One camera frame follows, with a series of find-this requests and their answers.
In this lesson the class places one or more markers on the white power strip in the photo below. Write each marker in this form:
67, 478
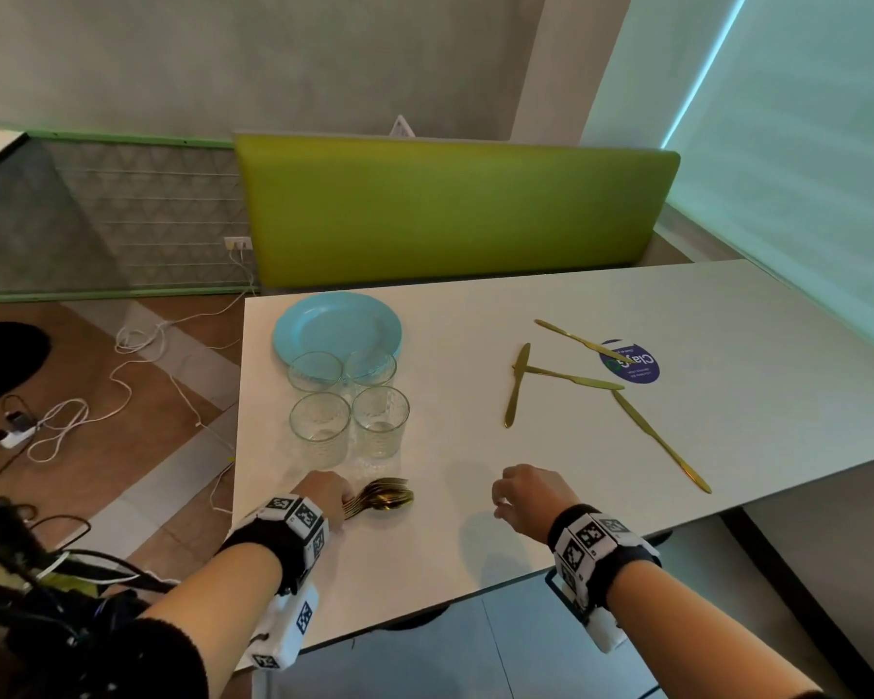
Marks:
16, 435

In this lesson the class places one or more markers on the person's right hand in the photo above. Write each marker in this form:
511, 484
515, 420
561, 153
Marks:
535, 498

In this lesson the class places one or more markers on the black wristband with marker blocks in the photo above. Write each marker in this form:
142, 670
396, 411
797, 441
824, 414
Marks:
291, 545
590, 549

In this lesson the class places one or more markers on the person's right forearm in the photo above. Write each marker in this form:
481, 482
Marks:
692, 633

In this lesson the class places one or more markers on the black sleeve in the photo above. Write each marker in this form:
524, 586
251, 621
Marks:
156, 666

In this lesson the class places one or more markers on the black round stool seat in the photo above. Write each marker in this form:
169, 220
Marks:
4, 360

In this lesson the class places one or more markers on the white wall socket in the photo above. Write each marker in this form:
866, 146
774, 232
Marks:
238, 243

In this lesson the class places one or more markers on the light blue plate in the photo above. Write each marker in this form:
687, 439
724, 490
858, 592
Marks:
335, 323

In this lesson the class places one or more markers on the person's left fingers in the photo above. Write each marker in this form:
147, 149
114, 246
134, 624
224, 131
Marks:
345, 502

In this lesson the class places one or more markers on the person's left hand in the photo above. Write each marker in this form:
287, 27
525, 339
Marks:
322, 492

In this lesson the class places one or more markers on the person's right fingers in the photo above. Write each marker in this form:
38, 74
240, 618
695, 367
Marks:
505, 494

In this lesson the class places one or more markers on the gold table knife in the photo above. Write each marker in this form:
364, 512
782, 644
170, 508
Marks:
568, 377
659, 440
515, 389
579, 342

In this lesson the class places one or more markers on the small white sign card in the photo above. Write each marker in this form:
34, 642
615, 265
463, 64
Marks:
402, 128

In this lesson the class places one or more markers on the clear ribbed drinking glass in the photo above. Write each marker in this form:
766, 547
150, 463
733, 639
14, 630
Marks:
370, 365
314, 371
320, 429
381, 422

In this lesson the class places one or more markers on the round dark blue sticker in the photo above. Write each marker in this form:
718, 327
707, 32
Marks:
637, 369

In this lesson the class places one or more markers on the black table base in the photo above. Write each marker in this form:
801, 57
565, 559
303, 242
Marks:
416, 618

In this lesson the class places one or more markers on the white roller blind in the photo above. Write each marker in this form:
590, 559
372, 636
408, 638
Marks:
786, 138

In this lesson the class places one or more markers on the green upholstered bench backrest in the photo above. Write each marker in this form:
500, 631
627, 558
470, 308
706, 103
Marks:
444, 207

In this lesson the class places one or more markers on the person's left forearm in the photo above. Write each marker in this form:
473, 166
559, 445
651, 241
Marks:
218, 604

